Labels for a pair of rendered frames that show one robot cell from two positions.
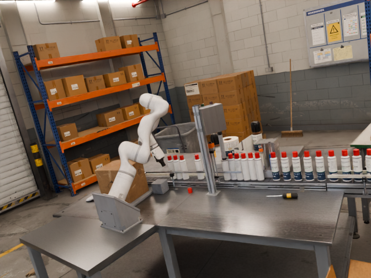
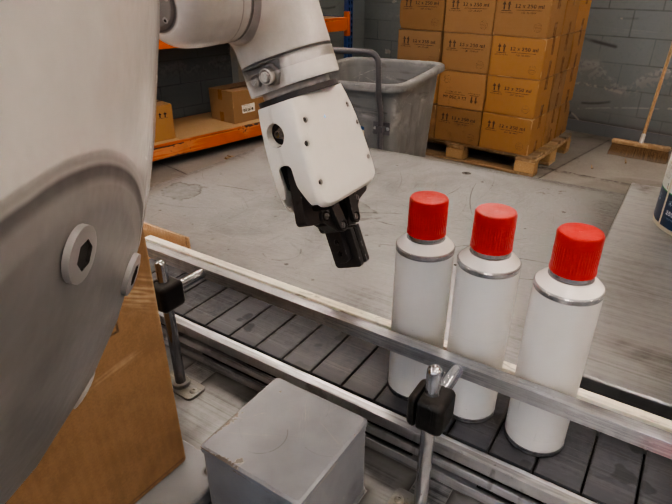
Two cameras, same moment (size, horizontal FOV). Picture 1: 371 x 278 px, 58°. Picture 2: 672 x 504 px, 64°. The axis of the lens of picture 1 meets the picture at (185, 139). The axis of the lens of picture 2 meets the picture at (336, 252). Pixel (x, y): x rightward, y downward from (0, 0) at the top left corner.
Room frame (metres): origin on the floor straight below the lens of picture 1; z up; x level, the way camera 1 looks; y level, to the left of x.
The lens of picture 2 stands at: (2.28, 0.23, 1.25)
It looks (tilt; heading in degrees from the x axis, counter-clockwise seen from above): 28 degrees down; 1
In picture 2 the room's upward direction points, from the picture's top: straight up
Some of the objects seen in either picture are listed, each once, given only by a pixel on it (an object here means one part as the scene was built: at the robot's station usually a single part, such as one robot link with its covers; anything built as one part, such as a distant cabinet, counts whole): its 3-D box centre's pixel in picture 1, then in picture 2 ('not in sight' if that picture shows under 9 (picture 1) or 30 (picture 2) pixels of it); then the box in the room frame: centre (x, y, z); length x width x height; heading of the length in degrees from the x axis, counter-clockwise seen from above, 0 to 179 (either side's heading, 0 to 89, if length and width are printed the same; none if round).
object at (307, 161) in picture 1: (308, 165); not in sight; (2.11, -0.76, 0.98); 0.05 x 0.05 x 0.20
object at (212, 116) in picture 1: (211, 118); not in sight; (2.36, -0.21, 1.38); 0.17 x 0.10 x 0.19; 113
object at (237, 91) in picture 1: (224, 112); (488, 57); (6.47, -0.85, 0.70); 1.20 x 0.82 x 1.39; 52
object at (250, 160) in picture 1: (252, 166); not in sight; (2.32, -0.43, 0.98); 0.05 x 0.05 x 0.20
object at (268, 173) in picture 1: (268, 158); not in sight; (2.34, -0.57, 1.01); 0.14 x 0.13 x 0.26; 57
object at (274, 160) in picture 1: (274, 166); not in sight; (2.23, -0.57, 0.98); 0.05 x 0.05 x 0.20
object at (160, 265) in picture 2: not in sight; (185, 317); (2.77, 0.41, 0.91); 0.07 x 0.03 x 0.16; 147
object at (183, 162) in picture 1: (184, 167); (554, 343); (2.63, 0.06, 0.98); 0.05 x 0.05 x 0.20
